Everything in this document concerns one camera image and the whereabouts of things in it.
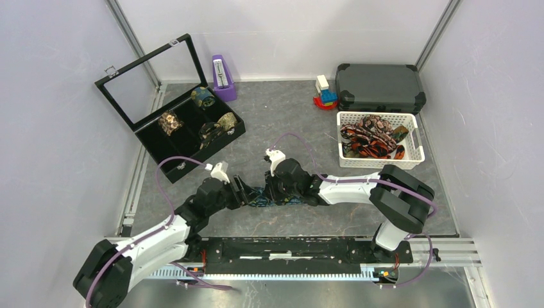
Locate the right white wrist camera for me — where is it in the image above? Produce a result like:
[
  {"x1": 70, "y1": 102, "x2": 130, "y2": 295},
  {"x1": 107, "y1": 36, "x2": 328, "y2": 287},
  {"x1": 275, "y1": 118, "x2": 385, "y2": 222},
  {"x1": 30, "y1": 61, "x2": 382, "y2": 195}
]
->
[{"x1": 264, "y1": 149, "x2": 286, "y2": 176}]

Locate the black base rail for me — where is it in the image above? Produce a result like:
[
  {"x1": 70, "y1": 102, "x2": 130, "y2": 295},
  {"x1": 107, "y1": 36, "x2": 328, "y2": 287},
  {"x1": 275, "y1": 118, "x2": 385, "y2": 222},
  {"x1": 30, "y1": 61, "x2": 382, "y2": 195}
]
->
[{"x1": 182, "y1": 237, "x2": 414, "y2": 275}]

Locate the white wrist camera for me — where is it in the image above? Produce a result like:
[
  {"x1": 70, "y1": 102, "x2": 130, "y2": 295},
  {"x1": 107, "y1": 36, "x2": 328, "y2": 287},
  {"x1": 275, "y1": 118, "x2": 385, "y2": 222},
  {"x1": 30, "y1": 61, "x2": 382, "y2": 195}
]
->
[
  {"x1": 205, "y1": 161, "x2": 230, "y2": 184},
  {"x1": 264, "y1": 149, "x2": 286, "y2": 176}
]

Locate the rolled brown floral tie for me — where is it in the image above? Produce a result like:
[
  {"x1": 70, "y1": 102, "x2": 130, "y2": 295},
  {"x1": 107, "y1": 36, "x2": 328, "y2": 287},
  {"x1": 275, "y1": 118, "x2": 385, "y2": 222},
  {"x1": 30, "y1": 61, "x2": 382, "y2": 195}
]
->
[{"x1": 158, "y1": 111, "x2": 184, "y2": 136}]

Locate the dark grey hard case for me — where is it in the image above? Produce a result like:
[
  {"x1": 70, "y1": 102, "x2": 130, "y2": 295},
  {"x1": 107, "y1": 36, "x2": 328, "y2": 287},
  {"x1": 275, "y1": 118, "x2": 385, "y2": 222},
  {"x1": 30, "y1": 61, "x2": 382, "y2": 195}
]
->
[{"x1": 335, "y1": 63, "x2": 427, "y2": 115}]

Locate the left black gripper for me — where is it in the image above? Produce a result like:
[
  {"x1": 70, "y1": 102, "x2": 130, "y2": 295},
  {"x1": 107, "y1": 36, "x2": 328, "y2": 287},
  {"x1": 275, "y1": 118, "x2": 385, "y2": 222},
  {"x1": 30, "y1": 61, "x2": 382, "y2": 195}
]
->
[{"x1": 207, "y1": 174, "x2": 260, "y2": 216}]

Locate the black tie display box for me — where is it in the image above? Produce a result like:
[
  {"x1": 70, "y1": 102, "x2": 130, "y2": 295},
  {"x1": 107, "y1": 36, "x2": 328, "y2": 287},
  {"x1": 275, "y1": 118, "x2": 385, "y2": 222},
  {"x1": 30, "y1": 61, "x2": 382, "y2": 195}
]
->
[{"x1": 95, "y1": 33, "x2": 246, "y2": 184}]

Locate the purple metronome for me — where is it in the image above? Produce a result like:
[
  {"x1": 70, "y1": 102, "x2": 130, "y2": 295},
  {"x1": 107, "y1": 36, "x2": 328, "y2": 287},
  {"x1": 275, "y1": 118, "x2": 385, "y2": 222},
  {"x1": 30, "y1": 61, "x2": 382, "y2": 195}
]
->
[{"x1": 212, "y1": 55, "x2": 237, "y2": 102}]

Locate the blue yellow patterned tie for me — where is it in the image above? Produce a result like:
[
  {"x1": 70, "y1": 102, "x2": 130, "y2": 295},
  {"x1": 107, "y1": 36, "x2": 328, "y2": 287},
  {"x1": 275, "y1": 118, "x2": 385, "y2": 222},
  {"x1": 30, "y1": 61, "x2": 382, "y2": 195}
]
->
[{"x1": 248, "y1": 187, "x2": 303, "y2": 207}]

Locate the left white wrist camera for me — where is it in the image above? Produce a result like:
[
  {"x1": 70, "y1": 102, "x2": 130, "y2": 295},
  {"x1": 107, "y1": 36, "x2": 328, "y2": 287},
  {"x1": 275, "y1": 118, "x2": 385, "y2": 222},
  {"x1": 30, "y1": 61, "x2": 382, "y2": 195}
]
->
[{"x1": 205, "y1": 161, "x2": 230, "y2": 184}]

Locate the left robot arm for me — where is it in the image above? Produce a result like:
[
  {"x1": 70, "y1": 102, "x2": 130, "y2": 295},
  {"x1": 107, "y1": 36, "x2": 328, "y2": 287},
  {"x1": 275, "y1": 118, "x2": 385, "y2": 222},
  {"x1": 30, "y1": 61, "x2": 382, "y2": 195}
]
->
[{"x1": 72, "y1": 176, "x2": 259, "y2": 307}]

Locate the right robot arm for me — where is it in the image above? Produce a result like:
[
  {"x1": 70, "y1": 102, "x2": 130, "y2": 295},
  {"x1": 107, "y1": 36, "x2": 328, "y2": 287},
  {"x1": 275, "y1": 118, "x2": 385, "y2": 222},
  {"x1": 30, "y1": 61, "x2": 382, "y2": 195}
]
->
[{"x1": 265, "y1": 158, "x2": 438, "y2": 262}]

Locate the rolled olive gold tie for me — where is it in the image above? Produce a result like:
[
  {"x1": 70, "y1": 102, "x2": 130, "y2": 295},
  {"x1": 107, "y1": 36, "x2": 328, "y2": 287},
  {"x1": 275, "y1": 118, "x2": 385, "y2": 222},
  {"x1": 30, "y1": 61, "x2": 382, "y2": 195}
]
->
[{"x1": 217, "y1": 112, "x2": 238, "y2": 132}]

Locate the rolled teal tie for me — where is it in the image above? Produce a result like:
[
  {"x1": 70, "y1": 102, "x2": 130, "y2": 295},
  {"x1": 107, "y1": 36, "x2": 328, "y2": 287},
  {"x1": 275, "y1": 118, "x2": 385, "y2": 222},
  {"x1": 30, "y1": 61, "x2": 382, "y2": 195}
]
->
[{"x1": 191, "y1": 87, "x2": 216, "y2": 109}]

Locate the white plastic basket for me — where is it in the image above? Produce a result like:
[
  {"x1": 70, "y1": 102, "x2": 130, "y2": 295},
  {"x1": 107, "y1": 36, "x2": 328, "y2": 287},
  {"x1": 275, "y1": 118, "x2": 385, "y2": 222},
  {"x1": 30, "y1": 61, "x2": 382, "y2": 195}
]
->
[{"x1": 336, "y1": 112, "x2": 425, "y2": 170}]

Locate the colourful toy block stack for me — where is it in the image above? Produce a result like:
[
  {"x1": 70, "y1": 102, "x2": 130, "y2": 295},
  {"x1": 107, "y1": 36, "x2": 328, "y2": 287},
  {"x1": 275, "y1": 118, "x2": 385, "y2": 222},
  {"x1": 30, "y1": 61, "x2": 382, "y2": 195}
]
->
[{"x1": 313, "y1": 75, "x2": 338, "y2": 110}]

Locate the orange black tie pile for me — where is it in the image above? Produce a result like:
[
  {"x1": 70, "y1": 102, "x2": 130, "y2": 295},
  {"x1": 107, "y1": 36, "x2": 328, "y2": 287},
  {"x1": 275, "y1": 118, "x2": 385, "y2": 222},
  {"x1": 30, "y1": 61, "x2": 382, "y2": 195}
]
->
[{"x1": 340, "y1": 115, "x2": 409, "y2": 160}]

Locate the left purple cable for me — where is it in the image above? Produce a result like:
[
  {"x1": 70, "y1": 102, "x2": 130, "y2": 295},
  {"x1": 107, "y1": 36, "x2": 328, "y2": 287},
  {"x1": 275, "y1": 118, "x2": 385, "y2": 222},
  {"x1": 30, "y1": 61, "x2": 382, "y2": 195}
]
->
[{"x1": 85, "y1": 156, "x2": 234, "y2": 308}]

